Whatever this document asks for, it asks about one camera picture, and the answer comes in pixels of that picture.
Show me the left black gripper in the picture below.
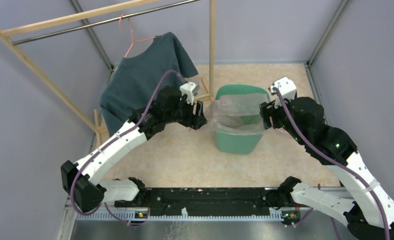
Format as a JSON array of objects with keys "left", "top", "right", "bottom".
[{"left": 165, "top": 93, "right": 207, "bottom": 130}]

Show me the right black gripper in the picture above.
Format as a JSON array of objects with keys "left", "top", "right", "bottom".
[{"left": 259, "top": 95, "right": 305, "bottom": 145}]

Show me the pink plastic trash bag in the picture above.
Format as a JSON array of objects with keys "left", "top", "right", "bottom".
[{"left": 204, "top": 93, "right": 270, "bottom": 136}]

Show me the green plastic trash bin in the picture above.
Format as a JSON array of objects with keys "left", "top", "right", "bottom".
[{"left": 214, "top": 84, "right": 270, "bottom": 155}]

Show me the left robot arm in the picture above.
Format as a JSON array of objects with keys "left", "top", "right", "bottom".
[{"left": 60, "top": 82, "right": 207, "bottom": 215}]

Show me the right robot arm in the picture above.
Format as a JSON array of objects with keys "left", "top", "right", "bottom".
[{"left": 259, "top": 97, "right": 394, "bottom": 240}]

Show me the dark teal t-shirt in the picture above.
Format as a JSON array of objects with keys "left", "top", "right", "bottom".
[{"left": 99, "top": 32, "right": 198, "bottom": 136}]

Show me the pink clothes hanger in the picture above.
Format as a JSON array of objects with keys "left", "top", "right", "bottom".
[{"left": 118, "top": 14, "right": 156, "bottom": 58}]

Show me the metal hanging rod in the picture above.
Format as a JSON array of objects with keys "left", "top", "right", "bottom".
[{"left": 13, "top": 0, "right": 199, "bottom": 46}]

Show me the wooden clothes rack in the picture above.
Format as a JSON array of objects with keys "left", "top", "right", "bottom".
[{"left": 0, "top": 0, "right": 223, "bottom": 147}]

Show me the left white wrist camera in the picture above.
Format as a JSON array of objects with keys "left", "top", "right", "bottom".
[{"left": 179, "top": 81, "right": 200, "bottom": 105}]

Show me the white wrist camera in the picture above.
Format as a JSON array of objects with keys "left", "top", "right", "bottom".
[
  {"left": 269, "top": 76, "right": 297, "bottom": 102},
  {"left": 179, "top": 81, "right": 200, "bottom": 105}
]

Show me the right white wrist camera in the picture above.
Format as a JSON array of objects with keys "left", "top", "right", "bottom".
[{"left": 269, "top": 76, "right": 297, "bottom": 102}]

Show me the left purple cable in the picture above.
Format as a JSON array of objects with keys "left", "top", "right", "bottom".
[{"left": 69, "top": 69, "right": 189, "bottom": 227}]

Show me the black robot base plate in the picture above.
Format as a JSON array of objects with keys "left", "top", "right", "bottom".
[{"left": 114, "top": 187, "right": 303, "bottom": 217}]

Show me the white toothed cable rail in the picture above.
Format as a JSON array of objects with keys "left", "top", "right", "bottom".
[{"left": 76, "top": 207, "right": 284, "bottom": 222}]

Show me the aluminium frame post right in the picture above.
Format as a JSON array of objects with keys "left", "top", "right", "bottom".
[{"left": 306, "top": 0, "right": 353, "bottom": 69}]

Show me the aluminium frame post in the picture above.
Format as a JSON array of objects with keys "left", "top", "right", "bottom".
[
  {"left": 68, "top": 0, "right": 114, "bottom": 71},
  {"left": 306, "top": 0, "right": 353, "bottom": 69}
]

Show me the aluminium frame post left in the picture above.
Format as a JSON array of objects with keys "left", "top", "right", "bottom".
[{"left": 68, "top": 0, "right": 114, "bottom": 71}]

